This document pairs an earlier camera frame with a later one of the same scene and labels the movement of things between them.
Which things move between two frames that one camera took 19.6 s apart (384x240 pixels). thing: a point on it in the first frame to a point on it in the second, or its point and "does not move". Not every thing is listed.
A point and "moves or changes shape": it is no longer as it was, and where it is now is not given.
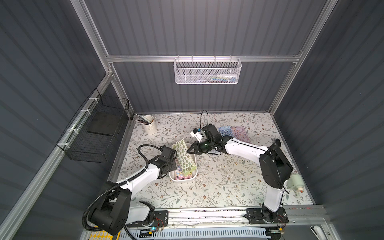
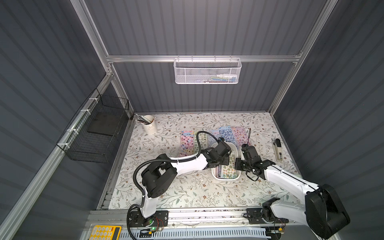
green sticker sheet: [186, 164] moves or changes shape
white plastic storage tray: [178, 176] to [227, 172]
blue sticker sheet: [226, 130] does not move
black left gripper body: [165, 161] to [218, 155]
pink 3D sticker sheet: [239, 132] does not move
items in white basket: [220, 78] does not move
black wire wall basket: [91, 136] does not move
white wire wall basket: [207, 70] does not move
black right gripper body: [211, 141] to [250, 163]
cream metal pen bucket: [150, 128] does not move
